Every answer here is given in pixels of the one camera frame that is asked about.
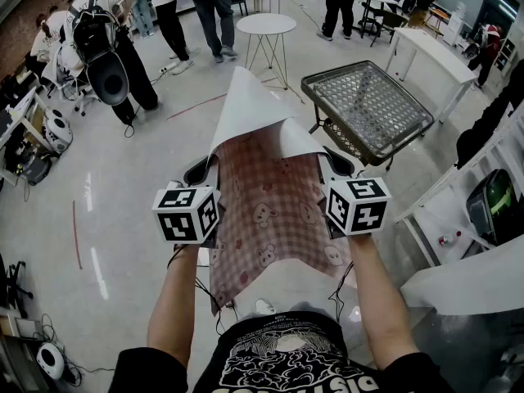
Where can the clear bottle with red label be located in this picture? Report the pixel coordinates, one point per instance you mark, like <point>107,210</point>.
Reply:
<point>448,239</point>

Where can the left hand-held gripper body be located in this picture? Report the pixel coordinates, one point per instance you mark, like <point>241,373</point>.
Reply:
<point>180,219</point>

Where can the small wooden table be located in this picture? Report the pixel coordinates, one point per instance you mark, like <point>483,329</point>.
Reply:
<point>438,13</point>

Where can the pink checked tablecloth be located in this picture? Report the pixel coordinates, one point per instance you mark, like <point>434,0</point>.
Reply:
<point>266,186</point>

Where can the white rectangular table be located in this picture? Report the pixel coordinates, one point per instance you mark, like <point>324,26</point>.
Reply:
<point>434,55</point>

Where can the person's left forearm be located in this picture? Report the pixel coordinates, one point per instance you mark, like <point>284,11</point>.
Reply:
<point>172,301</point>

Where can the person's left white shoe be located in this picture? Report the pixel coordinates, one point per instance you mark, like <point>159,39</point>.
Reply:
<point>265,306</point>

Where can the white domed backpack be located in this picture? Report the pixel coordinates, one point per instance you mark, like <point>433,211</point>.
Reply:
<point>57,131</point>
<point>50,360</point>

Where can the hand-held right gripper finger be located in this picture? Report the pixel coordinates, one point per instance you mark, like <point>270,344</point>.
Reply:
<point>326,168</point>
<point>344,164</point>

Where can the white metal shelving rack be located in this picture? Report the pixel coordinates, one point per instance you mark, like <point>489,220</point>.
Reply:
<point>434,219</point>

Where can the black backpack with green dome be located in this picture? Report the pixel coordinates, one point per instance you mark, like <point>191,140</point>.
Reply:
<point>491,207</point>

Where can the white desk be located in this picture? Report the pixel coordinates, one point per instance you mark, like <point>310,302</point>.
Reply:
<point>18,109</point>

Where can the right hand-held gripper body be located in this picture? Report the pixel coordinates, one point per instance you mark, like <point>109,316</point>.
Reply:
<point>360,211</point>

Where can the black domed backpack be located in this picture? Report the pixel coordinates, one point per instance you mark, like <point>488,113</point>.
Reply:
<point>108,82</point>

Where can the person's right forearm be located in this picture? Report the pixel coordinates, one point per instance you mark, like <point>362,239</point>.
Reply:
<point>376,301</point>

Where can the round white side table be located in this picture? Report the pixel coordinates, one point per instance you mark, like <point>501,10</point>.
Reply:
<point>266,25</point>

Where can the white power strip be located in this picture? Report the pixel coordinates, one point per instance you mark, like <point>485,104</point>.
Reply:
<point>168,68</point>

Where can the person's black printed t-shirt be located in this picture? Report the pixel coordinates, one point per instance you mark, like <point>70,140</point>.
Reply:
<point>286,354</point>

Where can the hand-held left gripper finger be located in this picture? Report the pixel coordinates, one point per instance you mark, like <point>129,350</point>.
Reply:
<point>189,172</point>
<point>213,176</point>

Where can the white water dispenser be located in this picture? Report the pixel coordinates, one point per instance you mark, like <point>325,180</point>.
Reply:
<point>452,27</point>

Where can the black folding chair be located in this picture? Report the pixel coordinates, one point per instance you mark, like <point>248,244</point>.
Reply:
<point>393,19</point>

